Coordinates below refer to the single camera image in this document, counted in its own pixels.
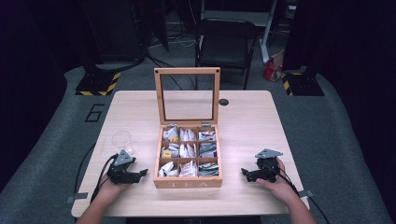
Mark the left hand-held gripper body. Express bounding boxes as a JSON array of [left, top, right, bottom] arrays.
[[106, 149, 138, 185]]

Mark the person's left hand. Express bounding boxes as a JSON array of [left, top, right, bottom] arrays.
[[98, 173, 133, 205]]

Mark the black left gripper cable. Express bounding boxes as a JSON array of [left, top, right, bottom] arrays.
[[89, 154, 120, 203]]

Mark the red bag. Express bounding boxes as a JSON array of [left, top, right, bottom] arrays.
[[262, 49, 285, 83]]

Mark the person's right hand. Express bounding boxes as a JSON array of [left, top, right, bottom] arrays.
[[255, 158, 301, 205]]

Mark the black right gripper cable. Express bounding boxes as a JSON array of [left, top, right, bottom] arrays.
[[264, 163, 332, 224]]

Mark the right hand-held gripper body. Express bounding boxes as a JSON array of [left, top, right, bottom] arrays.
[[254, 147, 284, 184]]

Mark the pile of tea bags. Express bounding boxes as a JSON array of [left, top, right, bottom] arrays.
[[158, 126, 220, 178]]

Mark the black folding chair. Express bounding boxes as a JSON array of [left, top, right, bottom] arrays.
[[194, 17, 262, 91]]

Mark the wooden tea box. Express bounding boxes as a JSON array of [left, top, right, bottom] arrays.
[[152, 66, 224, 189]]

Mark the white floor cable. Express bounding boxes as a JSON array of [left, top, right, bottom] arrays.
[[148, 33, 198, 49]]

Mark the dark curtain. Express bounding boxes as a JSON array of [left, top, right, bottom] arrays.
[[0, 0, 94, 192], [311, 0, 396, 218]]

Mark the clear glass cup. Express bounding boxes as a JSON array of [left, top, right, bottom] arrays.
[[111, 130, 134, 154]]

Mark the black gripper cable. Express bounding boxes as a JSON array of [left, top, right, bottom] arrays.
[[264, 163, 332, 224], [89, 154, 120, 203]]

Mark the stand with striped base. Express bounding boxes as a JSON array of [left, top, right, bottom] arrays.
[[75, 0, 148, 97], [280, 0, 325, 97]]

